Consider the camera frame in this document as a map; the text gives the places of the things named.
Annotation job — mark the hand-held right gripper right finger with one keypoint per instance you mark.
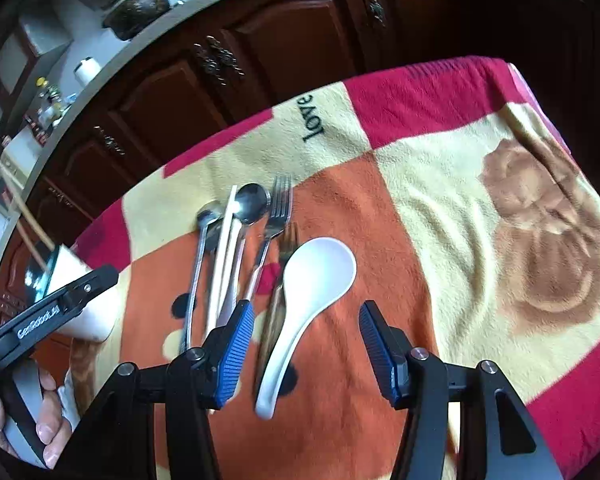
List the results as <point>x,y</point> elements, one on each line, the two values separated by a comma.
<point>377,355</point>

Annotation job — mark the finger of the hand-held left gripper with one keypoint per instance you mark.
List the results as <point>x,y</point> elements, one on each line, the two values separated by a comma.
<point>90,285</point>

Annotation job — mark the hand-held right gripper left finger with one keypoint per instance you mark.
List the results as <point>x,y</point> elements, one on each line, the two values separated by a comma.
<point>237,355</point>

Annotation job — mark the white utensil holder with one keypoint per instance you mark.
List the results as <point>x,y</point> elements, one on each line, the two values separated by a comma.
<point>92,320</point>

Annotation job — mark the white ceramic soup spoon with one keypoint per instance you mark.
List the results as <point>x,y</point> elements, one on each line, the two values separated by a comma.
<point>320,270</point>

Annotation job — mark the white chopstick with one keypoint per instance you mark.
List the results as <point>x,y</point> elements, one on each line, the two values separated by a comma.
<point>225,240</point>

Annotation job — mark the small metal spoon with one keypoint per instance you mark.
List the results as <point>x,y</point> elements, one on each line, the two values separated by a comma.
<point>209,214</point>

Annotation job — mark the metal fork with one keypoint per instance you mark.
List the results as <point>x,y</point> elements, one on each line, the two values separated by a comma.
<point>278,210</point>

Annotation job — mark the large metal spoon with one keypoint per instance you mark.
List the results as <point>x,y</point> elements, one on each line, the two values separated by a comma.
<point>254,205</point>

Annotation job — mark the person's left hand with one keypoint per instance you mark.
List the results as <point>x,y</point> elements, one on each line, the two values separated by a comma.
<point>50,427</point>

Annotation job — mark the wooden chopsticks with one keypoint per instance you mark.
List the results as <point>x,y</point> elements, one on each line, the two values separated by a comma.
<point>32,222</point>

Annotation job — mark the beige appliance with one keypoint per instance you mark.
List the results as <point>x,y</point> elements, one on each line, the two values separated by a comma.
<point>15,165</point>

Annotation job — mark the grey kitchen countertop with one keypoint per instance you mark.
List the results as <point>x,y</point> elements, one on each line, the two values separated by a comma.
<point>80,110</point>

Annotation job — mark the group of condiment bottles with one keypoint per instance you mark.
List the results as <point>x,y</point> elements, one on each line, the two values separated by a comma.
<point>47,105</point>

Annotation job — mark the printed fleece blanket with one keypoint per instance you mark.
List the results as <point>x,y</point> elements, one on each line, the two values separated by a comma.
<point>430,160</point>

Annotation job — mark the white cup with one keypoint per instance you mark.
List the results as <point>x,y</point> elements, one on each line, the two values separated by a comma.
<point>87,71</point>

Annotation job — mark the dark metal pot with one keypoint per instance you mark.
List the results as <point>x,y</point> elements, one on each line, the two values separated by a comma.
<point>137,10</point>

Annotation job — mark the dark wooden kitchen cabinet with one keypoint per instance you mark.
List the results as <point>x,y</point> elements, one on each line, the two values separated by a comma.
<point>280,25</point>

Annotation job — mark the wall cupboard with glass doors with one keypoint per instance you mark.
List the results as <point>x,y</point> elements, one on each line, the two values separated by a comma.
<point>10,65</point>

